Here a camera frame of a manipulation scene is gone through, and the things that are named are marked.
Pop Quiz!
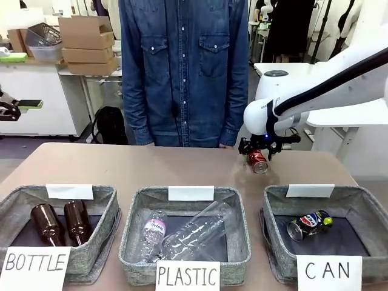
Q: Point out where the white mannequin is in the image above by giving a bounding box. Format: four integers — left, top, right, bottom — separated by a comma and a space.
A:
335, 0, 364, 42

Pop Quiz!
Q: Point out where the black stand pole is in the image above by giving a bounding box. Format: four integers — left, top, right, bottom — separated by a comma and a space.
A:
311, 0, 332, 65

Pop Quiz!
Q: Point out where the small BOTTLE paper label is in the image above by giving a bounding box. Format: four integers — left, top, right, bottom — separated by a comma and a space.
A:
45, 183, 94, 201

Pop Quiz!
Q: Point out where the white table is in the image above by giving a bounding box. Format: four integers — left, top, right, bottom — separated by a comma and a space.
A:
253, 62, 337, 79

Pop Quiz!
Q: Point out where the grey fabric basket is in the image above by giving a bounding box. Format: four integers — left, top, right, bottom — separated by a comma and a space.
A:
263, 184, 388, 281
118, 186, 252, 287
0, 184, 118, 275

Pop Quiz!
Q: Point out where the large PLASTIC paper sign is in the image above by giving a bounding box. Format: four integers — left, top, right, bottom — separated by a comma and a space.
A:
156, 260, 221, 291

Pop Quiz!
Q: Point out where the black garment on mannequin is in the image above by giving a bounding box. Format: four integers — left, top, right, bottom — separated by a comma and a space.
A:
266, 0, 315, 60

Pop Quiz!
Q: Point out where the person in denim shirt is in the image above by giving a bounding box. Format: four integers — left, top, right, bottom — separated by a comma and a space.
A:
119, 0, 250, 149

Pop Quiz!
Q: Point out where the small cardboard box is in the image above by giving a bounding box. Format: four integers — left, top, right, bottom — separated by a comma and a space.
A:
7, 28, 33, 58

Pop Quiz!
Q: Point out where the open cardboard box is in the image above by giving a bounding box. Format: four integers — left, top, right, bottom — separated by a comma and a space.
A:
58, 15, 115, 50

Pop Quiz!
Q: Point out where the person's left forearm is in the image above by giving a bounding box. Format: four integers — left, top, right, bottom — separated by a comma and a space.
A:
218, 81, 250, 149

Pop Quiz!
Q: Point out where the large BOTTLE paper sign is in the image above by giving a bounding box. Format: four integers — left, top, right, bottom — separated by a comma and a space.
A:
0, 246, 72, 291

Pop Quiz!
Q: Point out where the closed cardboard box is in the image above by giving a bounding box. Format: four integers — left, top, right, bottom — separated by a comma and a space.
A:
61, 45, 115, 64
65, 56, 119, 76

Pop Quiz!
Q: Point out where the clear plastic bin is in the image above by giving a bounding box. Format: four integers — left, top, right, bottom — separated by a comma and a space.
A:
29, 44, 64, 62

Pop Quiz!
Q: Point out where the small plastic bottle pink label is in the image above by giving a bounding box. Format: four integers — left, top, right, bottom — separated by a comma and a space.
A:
141, 210, 168, 262

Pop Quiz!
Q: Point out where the green and white box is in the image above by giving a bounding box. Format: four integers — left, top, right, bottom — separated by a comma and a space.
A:
0, 52, 28, 63

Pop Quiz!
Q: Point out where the grey plastic crate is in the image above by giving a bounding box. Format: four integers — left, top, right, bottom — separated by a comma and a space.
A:
25, 22, 62, 48

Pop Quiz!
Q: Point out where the small white paper label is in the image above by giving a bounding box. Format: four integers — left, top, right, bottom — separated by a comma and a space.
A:
286, 184, 335, 198
168, 186, 215, 202

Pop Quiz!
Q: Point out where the white cabinet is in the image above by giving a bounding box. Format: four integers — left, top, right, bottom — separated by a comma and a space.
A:
0, 62, 92, 137

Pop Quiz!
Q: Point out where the large clear plastic bottle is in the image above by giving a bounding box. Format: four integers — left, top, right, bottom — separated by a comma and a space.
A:
162, 201, 233, 261

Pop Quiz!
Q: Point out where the person's right forearm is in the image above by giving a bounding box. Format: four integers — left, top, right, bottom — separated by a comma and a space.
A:
122, 81, 155, 147

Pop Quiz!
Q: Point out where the large CAN paper sign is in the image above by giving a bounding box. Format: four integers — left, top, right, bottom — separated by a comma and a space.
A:
296, 255, 363, 291

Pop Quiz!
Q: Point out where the black backpack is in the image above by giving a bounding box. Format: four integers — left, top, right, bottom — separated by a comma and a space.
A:
90, 105, 129, 145

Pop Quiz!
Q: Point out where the crushed red can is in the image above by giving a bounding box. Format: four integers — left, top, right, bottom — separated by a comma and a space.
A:
247, 149, 270, 175

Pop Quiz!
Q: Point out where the white height adjustable desk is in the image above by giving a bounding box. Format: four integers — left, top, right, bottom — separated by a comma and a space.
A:
305, 99, 388, 175

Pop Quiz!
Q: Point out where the brown glass bottle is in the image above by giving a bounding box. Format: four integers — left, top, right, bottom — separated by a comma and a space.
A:
63, 200, 93, 246
30, 203, 66, 247

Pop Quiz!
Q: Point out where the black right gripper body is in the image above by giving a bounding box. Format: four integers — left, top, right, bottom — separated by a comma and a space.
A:
238, 134, 301, 153

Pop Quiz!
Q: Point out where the crushed black Pepsi can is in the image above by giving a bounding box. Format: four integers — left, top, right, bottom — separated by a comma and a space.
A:
287, 210, 333, 242

